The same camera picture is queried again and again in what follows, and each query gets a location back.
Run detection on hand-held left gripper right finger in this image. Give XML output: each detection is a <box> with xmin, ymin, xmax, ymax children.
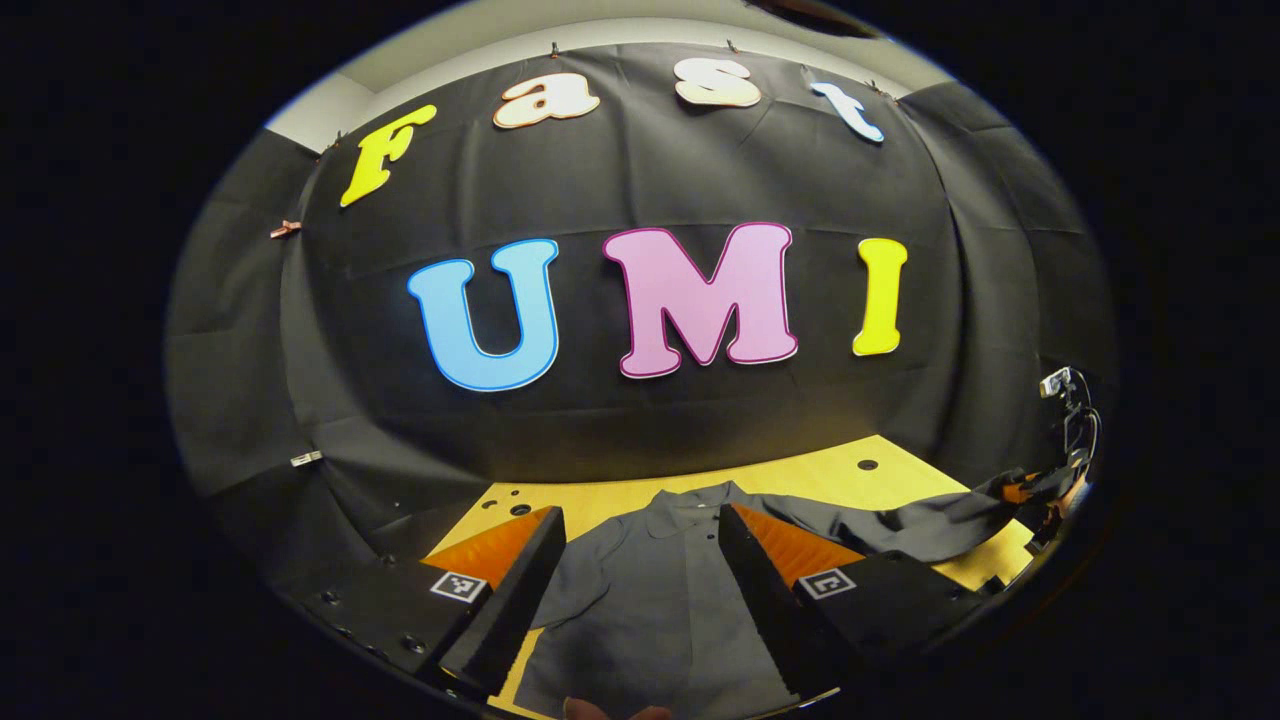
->
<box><xmin>717</xmin><ymin>503</ymin><xmax>986</xmax><ymax>701</ymax></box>

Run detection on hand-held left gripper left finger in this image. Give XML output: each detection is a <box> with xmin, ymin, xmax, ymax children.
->
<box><xmin>300</xmin><ymin>505</ymin><xmax>568</xmax><ymax>701</ymax></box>

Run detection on grey collared shirt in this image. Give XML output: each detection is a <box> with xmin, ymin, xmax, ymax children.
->
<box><xmin>510</xmin><ymin>468</ymin><xmax>1076</xmax><ymax>720</ymax></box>

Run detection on black backdrop cloth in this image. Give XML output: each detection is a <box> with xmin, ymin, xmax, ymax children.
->
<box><xmin>165</xmin><ymin>40</ymin><xmax>1116</xmax><ymax>591</ymax></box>

